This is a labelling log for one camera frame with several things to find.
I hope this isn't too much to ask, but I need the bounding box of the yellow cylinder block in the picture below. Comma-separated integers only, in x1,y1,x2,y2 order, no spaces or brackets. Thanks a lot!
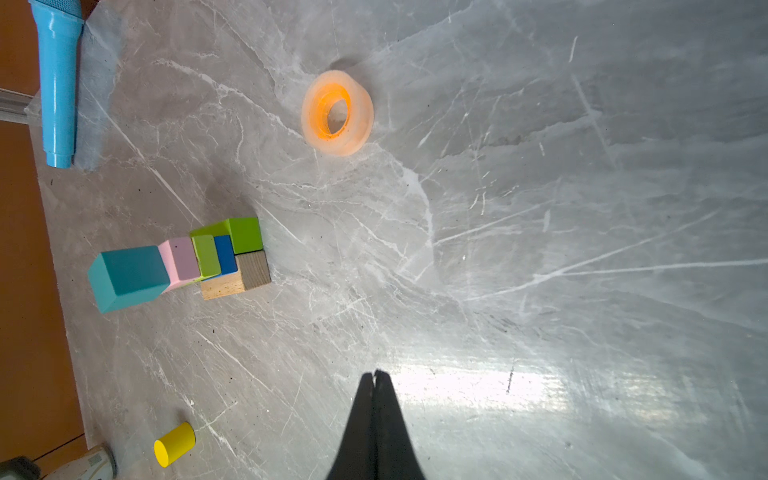
154,422,196,468

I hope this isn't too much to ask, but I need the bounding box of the natural wood rectangular block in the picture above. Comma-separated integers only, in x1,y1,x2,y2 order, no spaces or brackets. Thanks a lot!
200,250,271,300

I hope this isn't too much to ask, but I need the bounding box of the light green rectangular block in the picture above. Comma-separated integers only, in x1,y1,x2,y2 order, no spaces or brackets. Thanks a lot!
190,235,222,281

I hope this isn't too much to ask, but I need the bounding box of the orange tape ring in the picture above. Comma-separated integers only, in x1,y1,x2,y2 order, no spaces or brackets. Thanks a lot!
300,69,376,158

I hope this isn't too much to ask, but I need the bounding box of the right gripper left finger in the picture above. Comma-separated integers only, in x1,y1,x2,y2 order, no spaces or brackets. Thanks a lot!
327,373,376,479

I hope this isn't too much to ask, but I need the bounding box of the dark green rectangular block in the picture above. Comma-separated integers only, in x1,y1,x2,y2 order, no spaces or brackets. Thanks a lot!
189,217,264,255

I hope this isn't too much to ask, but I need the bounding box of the blue cube block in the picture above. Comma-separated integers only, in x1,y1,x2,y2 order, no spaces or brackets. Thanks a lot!
214,235,237,276

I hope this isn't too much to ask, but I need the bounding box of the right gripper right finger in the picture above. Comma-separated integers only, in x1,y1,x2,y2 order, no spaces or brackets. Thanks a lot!
373,370,425,480

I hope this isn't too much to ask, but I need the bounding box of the white tape roll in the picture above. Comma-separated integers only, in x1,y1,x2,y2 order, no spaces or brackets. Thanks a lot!
45,444,117,480

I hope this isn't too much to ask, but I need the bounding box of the teal cube block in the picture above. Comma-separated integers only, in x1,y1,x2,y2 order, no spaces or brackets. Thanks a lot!
87,245,170,313

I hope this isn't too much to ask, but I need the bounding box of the pink rectangular block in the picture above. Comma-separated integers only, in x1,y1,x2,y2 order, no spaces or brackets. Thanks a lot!
158,237,201,292

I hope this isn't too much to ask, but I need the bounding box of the cyan toy microphone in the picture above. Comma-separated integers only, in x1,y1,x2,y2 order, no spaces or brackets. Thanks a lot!
30,1,84,169

